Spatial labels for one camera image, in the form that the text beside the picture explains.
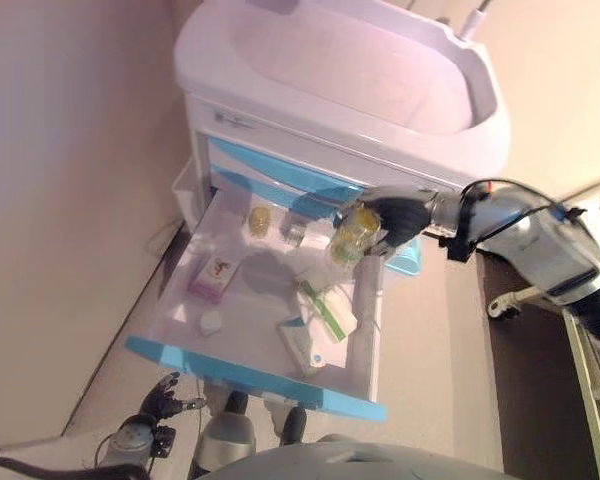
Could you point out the pale green bed frame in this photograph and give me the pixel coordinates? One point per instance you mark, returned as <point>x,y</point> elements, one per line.
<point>587,400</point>

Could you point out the dark brown rug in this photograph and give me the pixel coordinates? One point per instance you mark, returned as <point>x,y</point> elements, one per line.
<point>525,390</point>

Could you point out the grey robot torso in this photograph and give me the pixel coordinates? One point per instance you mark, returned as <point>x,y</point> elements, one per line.
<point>355,462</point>

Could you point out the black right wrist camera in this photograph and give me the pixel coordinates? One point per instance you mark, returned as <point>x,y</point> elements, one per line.
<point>460,250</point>

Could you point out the silver left robot leg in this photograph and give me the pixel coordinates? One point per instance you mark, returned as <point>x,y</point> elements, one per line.
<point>227,435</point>

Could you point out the white blue medicine box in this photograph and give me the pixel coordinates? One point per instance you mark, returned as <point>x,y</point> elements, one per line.
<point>300,345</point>

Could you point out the pink white medicine box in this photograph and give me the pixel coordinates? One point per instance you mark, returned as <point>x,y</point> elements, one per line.
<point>215,277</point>

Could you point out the white cart side bin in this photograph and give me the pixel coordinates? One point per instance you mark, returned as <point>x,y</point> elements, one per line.
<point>185,192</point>

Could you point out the blue fronted cart drawer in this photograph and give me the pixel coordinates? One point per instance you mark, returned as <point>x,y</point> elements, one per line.
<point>280,169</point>
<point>325,196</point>
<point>260,378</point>

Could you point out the white green medicine packet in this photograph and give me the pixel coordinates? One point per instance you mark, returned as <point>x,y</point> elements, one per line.
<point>330,312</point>

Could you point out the white medical cart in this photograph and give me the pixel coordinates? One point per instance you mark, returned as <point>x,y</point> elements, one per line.
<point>330,75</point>

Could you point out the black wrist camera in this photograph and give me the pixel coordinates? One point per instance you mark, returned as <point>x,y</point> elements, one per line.
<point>164,440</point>
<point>460,250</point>

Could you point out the dark right robot hand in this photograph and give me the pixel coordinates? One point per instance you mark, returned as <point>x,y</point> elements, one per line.
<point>405,215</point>

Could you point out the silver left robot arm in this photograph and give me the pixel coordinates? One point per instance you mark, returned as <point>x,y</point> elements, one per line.
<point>135,440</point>

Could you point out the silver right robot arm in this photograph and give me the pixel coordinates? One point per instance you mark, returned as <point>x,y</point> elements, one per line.
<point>540,245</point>

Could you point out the white bed caster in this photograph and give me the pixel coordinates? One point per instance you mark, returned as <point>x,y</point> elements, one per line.
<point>505,305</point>

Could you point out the dark left robot hand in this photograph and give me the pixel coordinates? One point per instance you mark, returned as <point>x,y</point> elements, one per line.
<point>157,402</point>

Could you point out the teal plastic waste bin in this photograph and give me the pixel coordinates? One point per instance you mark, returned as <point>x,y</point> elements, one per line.
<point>407,260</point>

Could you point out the yellow clear pill jar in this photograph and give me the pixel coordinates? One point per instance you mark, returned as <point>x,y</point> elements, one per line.
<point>352,235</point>
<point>261,221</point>

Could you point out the white cylindrical pole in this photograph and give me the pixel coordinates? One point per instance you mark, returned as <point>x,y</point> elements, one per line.
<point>472,22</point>

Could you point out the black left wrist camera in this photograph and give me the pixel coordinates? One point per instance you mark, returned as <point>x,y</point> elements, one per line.
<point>164,440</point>

